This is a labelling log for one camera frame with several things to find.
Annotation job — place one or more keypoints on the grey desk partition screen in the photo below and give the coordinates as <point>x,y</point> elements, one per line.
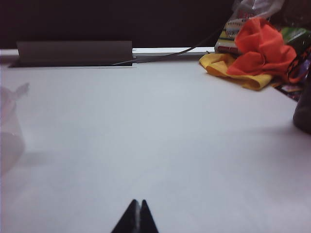
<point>97,19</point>

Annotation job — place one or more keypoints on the yellow cloth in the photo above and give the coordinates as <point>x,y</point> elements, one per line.
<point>243,77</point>

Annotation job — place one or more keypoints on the clear round plastic box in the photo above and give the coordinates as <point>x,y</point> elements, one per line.
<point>8,136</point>

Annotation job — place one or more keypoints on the clear plastic snack bag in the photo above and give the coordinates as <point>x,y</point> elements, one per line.
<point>233,26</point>

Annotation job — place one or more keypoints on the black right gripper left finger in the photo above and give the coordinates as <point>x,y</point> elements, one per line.
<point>128,222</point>

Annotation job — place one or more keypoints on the green snack package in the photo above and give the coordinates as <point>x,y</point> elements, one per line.
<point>295,36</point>

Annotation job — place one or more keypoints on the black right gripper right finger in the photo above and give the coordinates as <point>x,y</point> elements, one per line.
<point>147,222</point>

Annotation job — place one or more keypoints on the dark rounded object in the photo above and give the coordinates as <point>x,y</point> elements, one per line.
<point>303,114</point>

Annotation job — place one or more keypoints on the purple and orange package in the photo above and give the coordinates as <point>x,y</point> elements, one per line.
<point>300,70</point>

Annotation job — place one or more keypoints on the orange cloth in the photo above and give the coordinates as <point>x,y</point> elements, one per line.
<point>262,48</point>

